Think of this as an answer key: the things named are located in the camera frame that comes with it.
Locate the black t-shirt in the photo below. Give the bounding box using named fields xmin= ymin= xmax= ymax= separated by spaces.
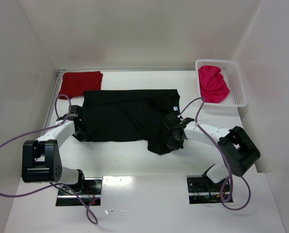
xmin=81 ymin=89 xmax=180 ymax=155

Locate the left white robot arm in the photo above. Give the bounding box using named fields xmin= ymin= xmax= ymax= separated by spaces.
xmin=22 ymin=105 xmax=87 ymax=191

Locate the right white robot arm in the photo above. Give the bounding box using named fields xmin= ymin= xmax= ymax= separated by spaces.
xmin=163 ymin=114 xmax=260 ymax=192

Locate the folded red t-shirt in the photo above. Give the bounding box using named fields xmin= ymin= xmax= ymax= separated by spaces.
xmin=59 ymin=71 xmax=103 ymax=99

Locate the pink t-shirt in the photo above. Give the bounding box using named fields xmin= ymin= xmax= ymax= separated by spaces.
xmin=198 ymin=66 xmax=230 ymax=103

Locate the white plastic basket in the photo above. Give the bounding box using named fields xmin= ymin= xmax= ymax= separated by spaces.
xmin=195 ymin=59 xmax=247 ymax=108

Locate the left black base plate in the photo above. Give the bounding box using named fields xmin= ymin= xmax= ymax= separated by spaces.
xmin=55 ymin=178 xmax=102 ymax=207

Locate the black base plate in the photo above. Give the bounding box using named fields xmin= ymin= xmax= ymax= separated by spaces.
xmin=55 ymin=178 xmax=102 ymax=207
xmin=187 ymin=176 xmax=224 ymax=204

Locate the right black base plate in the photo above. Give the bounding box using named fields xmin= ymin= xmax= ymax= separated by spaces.
xmin=187 ymin=176 xmax=224 ymax=204

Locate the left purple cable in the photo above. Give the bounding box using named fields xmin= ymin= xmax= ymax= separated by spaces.
xmin=0 ymin=94 xmax=98 ymax=224

